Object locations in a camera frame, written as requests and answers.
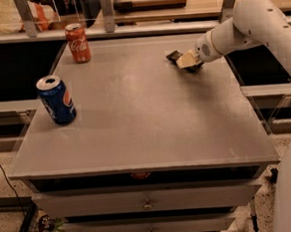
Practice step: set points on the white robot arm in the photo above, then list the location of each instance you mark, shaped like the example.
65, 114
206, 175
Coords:
254, 22

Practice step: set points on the black rxbar chocolate bar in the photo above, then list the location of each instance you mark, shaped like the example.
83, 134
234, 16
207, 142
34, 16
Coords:
188, 61

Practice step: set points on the metal shelf rail frame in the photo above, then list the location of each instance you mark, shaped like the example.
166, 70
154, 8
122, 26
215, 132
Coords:
196, 16

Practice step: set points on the upper grey drawer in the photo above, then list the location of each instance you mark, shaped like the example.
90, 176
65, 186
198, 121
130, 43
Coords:
210, 195

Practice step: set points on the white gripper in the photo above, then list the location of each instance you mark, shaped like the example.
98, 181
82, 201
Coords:
205, 49

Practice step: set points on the red coca-cola can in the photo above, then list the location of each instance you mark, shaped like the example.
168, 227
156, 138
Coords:
78, 44

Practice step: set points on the blue pepsi can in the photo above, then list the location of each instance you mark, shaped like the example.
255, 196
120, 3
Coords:
55, 97

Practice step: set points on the grey drawer cabinet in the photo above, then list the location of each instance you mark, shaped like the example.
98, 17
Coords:
142, 124

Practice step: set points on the lower grey drawer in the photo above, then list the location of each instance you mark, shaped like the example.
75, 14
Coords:
193, 223

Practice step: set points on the grey drawer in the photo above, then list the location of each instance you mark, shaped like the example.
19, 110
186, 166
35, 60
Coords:
193, 223
210, 195

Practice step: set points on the white orange plastic bag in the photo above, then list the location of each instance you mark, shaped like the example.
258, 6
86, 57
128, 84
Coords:
11, 21

